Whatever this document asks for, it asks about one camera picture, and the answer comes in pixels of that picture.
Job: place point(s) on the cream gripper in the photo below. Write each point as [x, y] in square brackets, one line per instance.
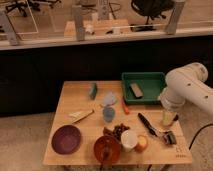
[169, 118]

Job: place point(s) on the dark grey eraser block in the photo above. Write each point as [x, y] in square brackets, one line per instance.
[136, 90]

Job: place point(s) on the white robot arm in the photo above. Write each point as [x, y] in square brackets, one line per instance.
[185, 83]

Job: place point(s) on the orange-brown bowl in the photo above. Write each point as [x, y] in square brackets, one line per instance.
[107, 150]

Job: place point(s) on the small orange fruit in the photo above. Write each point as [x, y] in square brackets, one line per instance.
[142, 143]

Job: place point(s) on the green plastic tray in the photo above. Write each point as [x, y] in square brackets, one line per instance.
[151, 85]

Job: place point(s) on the white paper cup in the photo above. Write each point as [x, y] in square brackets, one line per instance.
[129, 140]

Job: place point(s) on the brown dried fruit pile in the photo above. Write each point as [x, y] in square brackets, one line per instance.
[116, 132]

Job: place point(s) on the blue small cup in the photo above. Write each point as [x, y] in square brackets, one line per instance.
[108, 114]

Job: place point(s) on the pale blue crumpled cloth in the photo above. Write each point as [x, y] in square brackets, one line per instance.
[109, 99]

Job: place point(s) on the light wooden table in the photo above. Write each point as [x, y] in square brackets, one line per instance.
[74, 98]

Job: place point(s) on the wooden flat spatula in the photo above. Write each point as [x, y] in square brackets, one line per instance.
[79, 115]

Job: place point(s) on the black office chair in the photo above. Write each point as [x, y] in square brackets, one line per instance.
[152, 8]

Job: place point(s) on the black handled brush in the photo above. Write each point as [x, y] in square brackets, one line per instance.
[167, 137]

